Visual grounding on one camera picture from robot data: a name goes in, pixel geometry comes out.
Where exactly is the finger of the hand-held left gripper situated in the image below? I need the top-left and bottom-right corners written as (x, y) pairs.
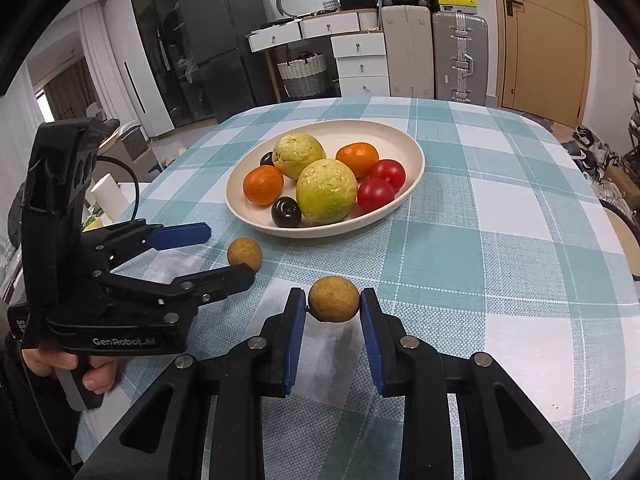
top-left (82, 219), bottom-right (211, 273)
top-left (105, 263), bottom-right (256, 307)

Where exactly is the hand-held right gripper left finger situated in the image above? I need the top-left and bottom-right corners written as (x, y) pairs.
top-left (75, 287), bottom-right (307, 480)

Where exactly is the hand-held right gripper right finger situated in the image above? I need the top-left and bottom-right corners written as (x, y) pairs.
top-left (360, 287), bottom-right (592, 480)

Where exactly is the brown longan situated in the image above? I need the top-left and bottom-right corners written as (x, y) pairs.
top-left (227, 237), bottom-right (263, 273)
top-left (308, 275), bottom-right (361, 323)

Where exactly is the small yellow-green guava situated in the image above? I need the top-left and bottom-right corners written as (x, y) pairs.
top-left (272, 132), bottom-right (327, 181)

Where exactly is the red tomato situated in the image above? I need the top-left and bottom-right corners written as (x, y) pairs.
top-left (356, 177), bottom-right (396, 214)
top-left (369, 158), bottom-right (407, 192)

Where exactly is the large orange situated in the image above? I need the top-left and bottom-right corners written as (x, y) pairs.
top-left (335, 142), bottom-right (380, 179)

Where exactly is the cream plate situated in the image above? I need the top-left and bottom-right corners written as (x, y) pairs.
top-left (225, 120), bottom-right (426, 239)

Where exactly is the person's left hand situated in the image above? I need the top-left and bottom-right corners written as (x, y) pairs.
top-left (22, 349), bottom-right (119, 394)

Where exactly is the small orange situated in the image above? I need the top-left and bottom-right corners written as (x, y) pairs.
top-left (243, 164), bottom-right (285, 206)

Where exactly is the large yellow-green guava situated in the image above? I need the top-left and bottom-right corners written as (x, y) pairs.
top-left (295, 158), bottom-right (359, 225)

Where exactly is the teal checked tablecloth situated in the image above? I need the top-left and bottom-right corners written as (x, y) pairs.
top-left (75, 96), bottom-right (640, 480)

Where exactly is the brown curtain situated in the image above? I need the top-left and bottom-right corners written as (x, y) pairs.
top-left (42, 57), bottom-right (101, 123)

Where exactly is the white wardrobe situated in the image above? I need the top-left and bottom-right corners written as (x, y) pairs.
top-left (102, 0), bottom-right (176, 138)

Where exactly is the wicker basket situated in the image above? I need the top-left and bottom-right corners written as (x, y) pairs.
top-left (276, 51), bottom-right (331, 100)

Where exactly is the dark glass-door cabinet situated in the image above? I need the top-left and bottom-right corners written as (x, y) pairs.
top-left (127, 0), bottom-right (221, 128)

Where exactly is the dark grey refrigerator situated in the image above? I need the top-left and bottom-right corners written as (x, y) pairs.
top-left (177, 0), bottom-right (273, 123)

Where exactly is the white desk with drawers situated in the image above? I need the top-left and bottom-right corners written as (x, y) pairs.
top-left (245, 8), bottom-right (391, 98)

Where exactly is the chair with beige seat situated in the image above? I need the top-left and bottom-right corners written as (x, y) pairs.
top-left (597, 200), bottom-right (640, 276)

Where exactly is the beige suitcase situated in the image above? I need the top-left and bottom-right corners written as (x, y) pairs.
top-left (380, 4), bottom-right (435, 100)

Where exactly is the pile of shoes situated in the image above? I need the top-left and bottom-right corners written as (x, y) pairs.
top-left (562, 125), bottom-right (640, 211)

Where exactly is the silver suitcase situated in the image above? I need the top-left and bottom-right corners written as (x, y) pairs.
top-left (431, 10), bottom-right (490, 106)

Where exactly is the wooden door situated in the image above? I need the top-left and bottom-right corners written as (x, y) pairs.
top-left (490, 0), bottom-right (593, 128)

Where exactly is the yellow and black shoe box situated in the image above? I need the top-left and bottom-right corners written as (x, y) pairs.
top-left (435, 0), bottom-right (476, 15)

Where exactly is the black cable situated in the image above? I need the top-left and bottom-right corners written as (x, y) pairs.
top-left (94, 155), bottom-right (140, 222)

